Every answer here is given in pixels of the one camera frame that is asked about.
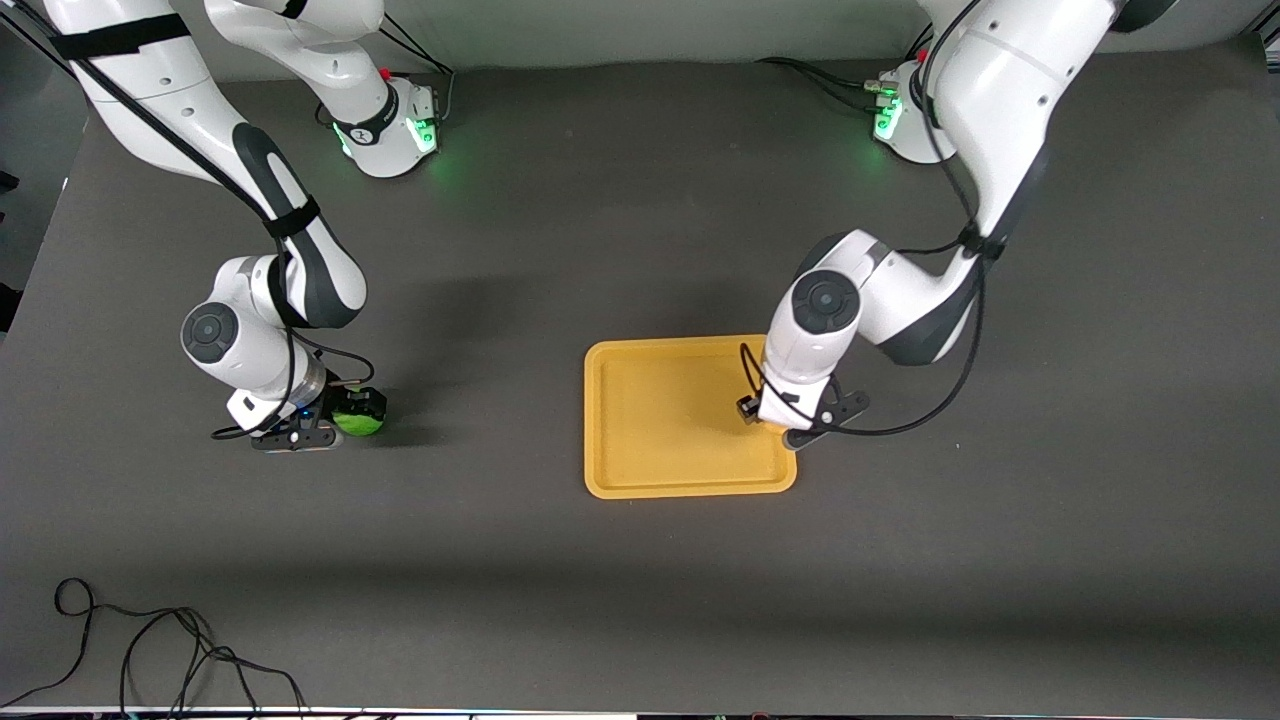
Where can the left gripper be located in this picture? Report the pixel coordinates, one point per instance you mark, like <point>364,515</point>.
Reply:
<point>747,407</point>

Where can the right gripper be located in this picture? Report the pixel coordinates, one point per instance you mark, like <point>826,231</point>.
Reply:
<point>337,403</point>

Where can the green apple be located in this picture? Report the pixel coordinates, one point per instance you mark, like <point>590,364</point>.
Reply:
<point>358,423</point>

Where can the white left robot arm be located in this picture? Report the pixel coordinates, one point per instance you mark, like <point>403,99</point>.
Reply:
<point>1010,90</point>

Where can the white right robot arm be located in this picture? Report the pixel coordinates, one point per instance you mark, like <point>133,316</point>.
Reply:
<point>180,110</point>

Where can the yellow plastic tray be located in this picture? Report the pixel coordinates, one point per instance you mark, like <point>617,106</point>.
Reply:
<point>670,430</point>

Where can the dark grey table mat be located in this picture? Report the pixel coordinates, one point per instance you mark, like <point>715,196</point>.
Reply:
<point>640,600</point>

